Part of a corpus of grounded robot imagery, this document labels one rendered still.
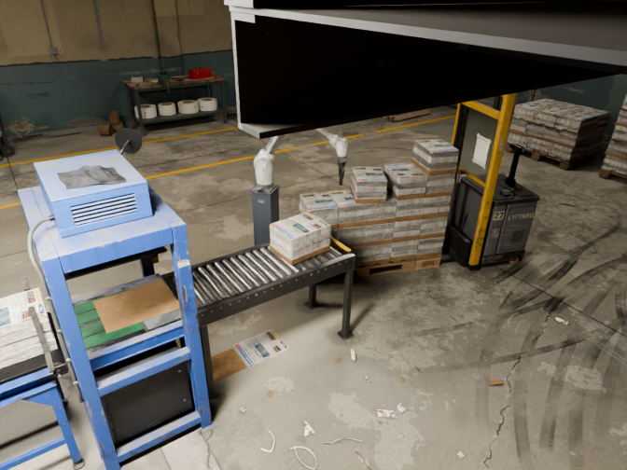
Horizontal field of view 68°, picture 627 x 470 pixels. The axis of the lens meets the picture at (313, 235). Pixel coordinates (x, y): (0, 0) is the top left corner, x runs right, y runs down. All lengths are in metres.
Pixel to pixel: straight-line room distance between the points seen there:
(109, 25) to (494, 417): 8.79
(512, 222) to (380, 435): 2.69
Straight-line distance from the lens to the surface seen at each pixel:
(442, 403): 3.69
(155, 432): 3.36
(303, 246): 3.45
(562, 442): 3.76
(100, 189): 2.51
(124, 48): 10.04
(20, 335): 3.00
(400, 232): 4.68
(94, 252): 2.43
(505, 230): 5.13
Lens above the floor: 2.67
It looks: 29 degrees down
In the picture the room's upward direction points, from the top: 1 degrees clockwise
